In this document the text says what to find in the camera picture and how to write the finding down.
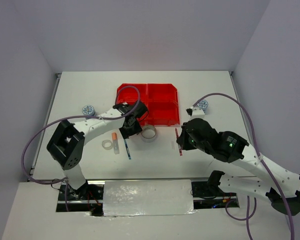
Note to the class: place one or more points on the clear pen cap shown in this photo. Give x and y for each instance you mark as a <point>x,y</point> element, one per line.
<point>173,145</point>

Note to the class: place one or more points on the small clear tape roll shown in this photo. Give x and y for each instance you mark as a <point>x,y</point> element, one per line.
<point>107,144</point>

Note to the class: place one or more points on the blue pen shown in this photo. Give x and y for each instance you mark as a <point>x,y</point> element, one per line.
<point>127,149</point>

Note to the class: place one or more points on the red pen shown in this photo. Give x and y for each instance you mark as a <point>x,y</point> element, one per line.
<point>178,145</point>

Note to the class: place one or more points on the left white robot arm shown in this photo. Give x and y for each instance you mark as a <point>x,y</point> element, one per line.
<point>68,140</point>

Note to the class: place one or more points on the large grey tape roll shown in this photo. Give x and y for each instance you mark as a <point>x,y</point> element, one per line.
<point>148,133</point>

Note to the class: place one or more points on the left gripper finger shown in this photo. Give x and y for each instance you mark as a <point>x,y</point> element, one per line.
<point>125,132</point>
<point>135,129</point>

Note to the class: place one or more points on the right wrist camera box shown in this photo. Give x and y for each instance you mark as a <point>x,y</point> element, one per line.
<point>195,112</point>

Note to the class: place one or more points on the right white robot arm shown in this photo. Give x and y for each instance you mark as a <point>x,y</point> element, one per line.
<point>274,184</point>

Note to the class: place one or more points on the red four-compartment bin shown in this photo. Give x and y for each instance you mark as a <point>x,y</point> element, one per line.
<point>161,100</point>

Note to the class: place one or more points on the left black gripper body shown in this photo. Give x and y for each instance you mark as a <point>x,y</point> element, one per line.
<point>131,125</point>

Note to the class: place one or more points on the orange cap highlighter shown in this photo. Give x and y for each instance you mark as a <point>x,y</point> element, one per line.
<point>115,143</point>

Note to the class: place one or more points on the silver foil cover plate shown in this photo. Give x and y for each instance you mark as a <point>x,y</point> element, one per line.
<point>147,198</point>

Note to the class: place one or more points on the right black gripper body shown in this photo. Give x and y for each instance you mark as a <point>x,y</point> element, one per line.
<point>192,144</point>

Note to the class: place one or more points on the blue patterned tape roll left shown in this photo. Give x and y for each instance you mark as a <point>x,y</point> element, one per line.
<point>88,110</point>

